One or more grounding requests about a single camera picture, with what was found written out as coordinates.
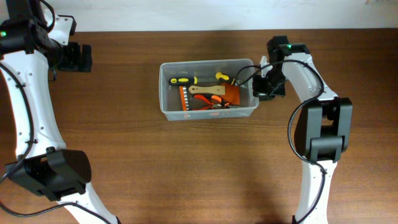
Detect orange scraper wooden handle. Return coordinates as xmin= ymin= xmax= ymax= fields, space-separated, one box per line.
xmin=188 ymin=83 xmax=240 ymax=105

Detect stubby black-yellow screwdriver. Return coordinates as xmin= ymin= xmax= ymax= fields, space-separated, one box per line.
xmin=215 ymin=72 xmax=247 ymax=90

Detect orange-black needle-nose pliers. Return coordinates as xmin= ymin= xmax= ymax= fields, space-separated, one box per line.
xmin=193 ymin=94 xmax=241 ymax=110

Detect orange bit holder strip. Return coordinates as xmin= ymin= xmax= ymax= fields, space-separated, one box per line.
xmin=179 ymin=86 xmax=189 ymax=111

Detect file with black-yellow handle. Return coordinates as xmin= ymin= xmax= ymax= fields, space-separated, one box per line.
xmin=169 ymin=77 xmax=218 ymax=86

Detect red-black cutting pliers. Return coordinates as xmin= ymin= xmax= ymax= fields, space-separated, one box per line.
xmin=192 ymin=104 xmax=219 ymax=111

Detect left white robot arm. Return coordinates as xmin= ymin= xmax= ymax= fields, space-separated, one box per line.
xmin=1 ymin=0 xmax=119 ymax=223

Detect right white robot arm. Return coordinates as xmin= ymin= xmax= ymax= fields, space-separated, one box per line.
xmin=252 ymin=35 xmax=353 ymax=224

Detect clear plastic container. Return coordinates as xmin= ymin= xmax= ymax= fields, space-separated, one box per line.
xmin=159 ymin=58 xmax=259 ymax=121

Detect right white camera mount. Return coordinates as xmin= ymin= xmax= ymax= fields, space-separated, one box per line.
xmin=260 ymin=55 xmax=273 ymax=78

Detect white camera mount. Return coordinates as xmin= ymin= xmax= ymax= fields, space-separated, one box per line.
xmin=49 ymin=14 xmax=77 ymax=46
xmin=260 ymin=55 xmax=273 ymax=78

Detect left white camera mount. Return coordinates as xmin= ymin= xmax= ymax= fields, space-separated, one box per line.
xmin=49 ymin=14 xmax=77 ymax=46

